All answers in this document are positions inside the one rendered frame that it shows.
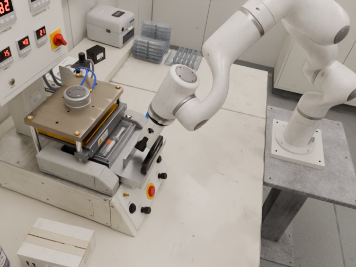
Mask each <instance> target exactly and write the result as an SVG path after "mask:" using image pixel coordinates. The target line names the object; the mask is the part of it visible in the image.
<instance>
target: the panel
mask: <svg viewBox="0 0 356 267"><path fill-rule="evenodd" d="M160 156H161V154H160ZM161 158H162V156H161ZM166 172H167V167H166V165H165V163H164V161H163V158H162V160H161V162H160V163H158V162H157V161H156V163H155V165H154V167H153V168H152V170H151V172H150V174H149V176H148V178H147V180H146V182H145V184H144V185H143V187H142V189H139V188H135V189H132V188H131V187H130V185H128V184H125V183H122V184H121V186H120V187H119V189H118V191H117V193H116V194H115V196H116V197H117V199H118V201H119V202H120V204H121V206H122V207H123V209H124V211H125V213H126V214H127V216H128V217H129V219H130V221H131V222H132V224H133V226H134V227H135V229H136V231H137V232H138V231H139V229H140V226H141V224H142V223H143V220H144V218H145V216H146V214H144V213H142V212H141V208H142V207H150V205H151V203H152V201H153V199H154V197H155V195H156V193H157V191H158V189H159V187H160V184H161V182H162V180H163V179H161V178H160V179H159V178H158V174H159V173H166ZM151 185H152V186H154V187H155V195H154V196H153V197H150V196H149V194H148V189H149V187H150V186H151ZM132 204H135V205H136V211H135V212H134V213H132V212H131V211H130V207H131V205H132Z"/></svg>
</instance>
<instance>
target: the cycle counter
mask: <svg viewBox="0 0 356 267"><path fill-rule="evenodd" d="M9 11H11V8H10V4H9V1H8V0H2V1H0V15H2V14H5V13H7V12H9Z"/></svg>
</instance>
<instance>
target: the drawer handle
mask: <svg viewBox="0 0 356 267"><path fill-rule="evenodd" d="M163 139H164V138H163V136H161V135H159V136H158V138H157V139H156V141H155V142H154V144H153V145H152V147H151V149H150V150H149V152H148V154H147V156H146V157H145V159H144V161H143V163H142V164H141V171H140V172H141V173H143V174H147V172H148V167H149V165H150V164H151V162H152V160H153V158H154V156H155V154H156V153H157V151H158V149H159V147H160V146H162V144H163Z"/></svg>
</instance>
